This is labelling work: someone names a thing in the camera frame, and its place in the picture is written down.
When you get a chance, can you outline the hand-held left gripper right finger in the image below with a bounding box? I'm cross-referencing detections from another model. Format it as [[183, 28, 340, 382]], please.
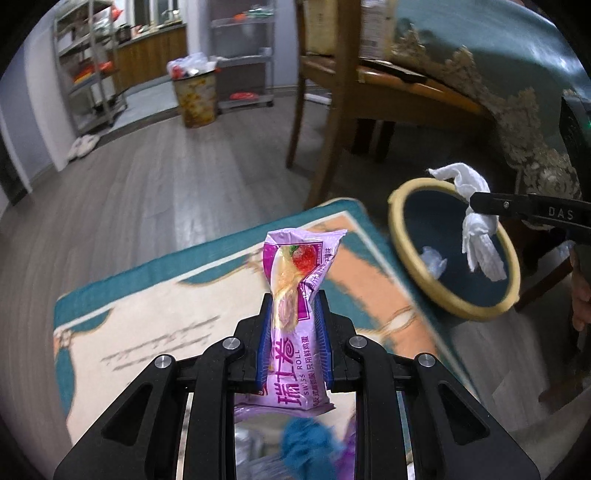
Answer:
[[315, 292, 542, 480]]

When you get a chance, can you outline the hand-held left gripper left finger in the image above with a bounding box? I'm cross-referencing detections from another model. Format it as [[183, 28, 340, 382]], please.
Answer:
[[53, 293, 273, 480]]

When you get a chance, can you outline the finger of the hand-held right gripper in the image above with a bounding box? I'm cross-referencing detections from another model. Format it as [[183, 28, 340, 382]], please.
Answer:
[[468, 191, 529, 219]]

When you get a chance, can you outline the white tissue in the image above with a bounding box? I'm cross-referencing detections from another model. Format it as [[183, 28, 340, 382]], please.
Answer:
[[427, 162, 509, 283]]

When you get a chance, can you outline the pink snack wrapper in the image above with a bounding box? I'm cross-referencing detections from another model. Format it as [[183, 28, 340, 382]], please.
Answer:
[[233, 228, 349, 416]]

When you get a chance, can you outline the yellow-rimmed dark waste bin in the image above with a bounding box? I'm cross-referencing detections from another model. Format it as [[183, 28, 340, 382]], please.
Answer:
[[388, 176, 522, 322]]

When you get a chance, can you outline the person's right hand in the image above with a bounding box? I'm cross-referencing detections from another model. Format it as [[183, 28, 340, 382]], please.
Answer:
[[570, 247, 591, 330]]

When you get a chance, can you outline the crumpled clear plastic wrapper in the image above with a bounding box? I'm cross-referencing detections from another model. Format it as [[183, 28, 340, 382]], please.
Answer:
[[419, 246, 448, 279]]

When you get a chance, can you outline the blue face mask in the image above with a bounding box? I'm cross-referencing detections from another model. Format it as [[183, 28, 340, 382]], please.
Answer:
[[281, 418, 347, 480]]

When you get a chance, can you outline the teal embroidered tablecloth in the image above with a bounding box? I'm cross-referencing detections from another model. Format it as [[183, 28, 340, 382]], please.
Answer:
[[390, 0, 591, 204]]

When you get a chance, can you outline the printed mat with teal border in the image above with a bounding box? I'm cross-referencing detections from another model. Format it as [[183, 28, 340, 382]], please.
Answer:
[[53, 198, 481, 446]]

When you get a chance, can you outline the wooden chair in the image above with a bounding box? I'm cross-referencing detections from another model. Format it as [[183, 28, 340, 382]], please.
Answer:
[[285, 0, 497, 210]]

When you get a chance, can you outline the black remote control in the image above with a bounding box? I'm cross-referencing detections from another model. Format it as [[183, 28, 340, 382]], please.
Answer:
[[358, 58, 428, 85]]

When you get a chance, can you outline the white printed bag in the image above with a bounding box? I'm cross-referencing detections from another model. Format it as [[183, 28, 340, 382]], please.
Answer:
[[360, 0, 393, 61]]

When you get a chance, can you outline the cardboard box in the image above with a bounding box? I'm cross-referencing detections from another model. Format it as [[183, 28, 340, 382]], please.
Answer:
[[302, 0, 343, 58]]

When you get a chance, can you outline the grey plastic shelf rack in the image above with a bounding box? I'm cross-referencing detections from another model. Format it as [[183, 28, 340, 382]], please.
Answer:
[[210, 0, 274, 114]]

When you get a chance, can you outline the floral patterned waste bin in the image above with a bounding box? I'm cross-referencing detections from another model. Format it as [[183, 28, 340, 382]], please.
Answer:
[[173, 74, 218, 129]]

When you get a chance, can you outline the pile of plastic bags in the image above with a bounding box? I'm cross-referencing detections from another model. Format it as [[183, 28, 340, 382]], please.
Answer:
[[167, 52, 220, 80]]

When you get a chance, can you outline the wooden kitchen counter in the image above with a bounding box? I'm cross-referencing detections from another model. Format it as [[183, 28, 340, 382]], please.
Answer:
[[113, 23, 189, 90]]

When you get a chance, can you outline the metal shelf rack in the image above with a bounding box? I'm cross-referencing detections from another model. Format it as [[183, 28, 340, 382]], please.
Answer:
[[53, 0, 129, 137]]

